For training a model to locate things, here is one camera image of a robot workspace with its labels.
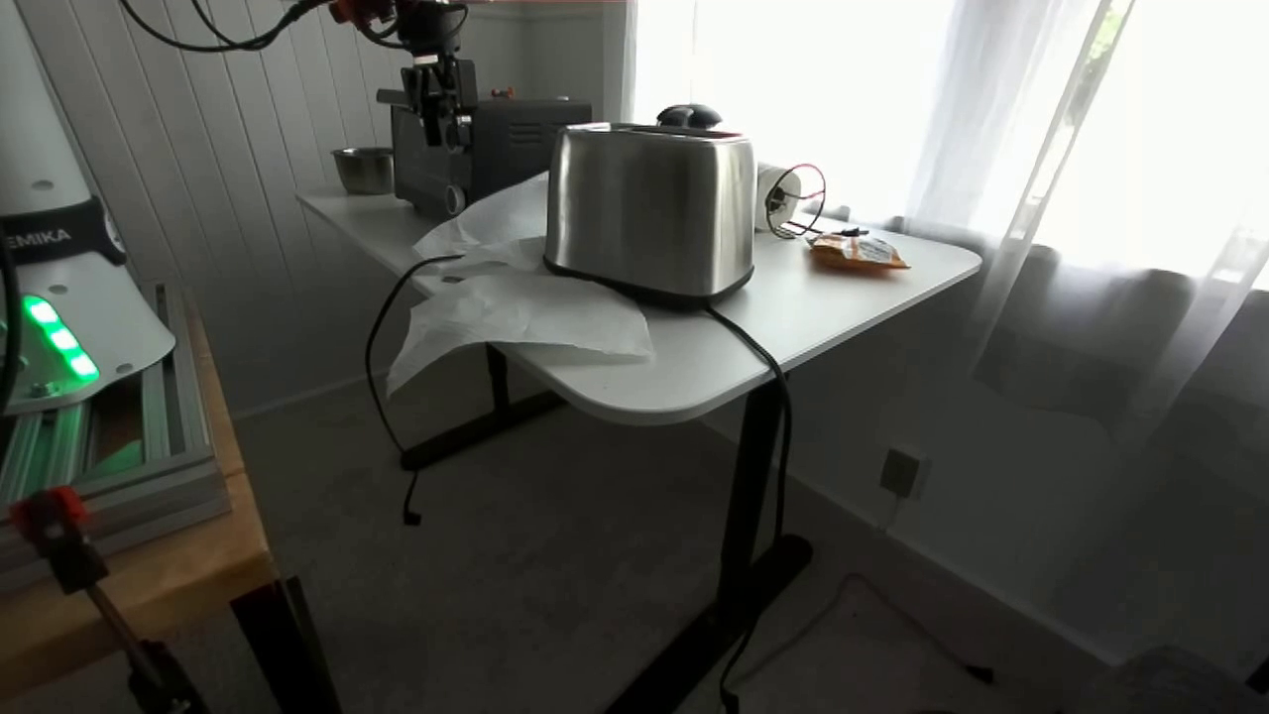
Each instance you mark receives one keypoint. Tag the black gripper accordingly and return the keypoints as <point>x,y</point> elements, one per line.
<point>443,93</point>

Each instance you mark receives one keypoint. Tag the silver two-slot toaster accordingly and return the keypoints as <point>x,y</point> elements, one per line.
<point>653,208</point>

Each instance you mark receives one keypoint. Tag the metal cup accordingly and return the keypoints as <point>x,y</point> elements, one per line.
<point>363,168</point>

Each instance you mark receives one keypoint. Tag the red clamp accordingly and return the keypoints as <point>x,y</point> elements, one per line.
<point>55,529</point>

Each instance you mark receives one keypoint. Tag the dark grey sofa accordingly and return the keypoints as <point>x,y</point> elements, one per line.
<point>1096,339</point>

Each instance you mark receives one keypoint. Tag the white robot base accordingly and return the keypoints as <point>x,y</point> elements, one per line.
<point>81,314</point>

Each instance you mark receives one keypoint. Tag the white desk with black legs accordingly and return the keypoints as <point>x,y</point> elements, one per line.
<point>703,360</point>

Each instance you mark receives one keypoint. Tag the white sheer curtain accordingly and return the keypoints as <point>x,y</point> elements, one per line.
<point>1109,130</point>

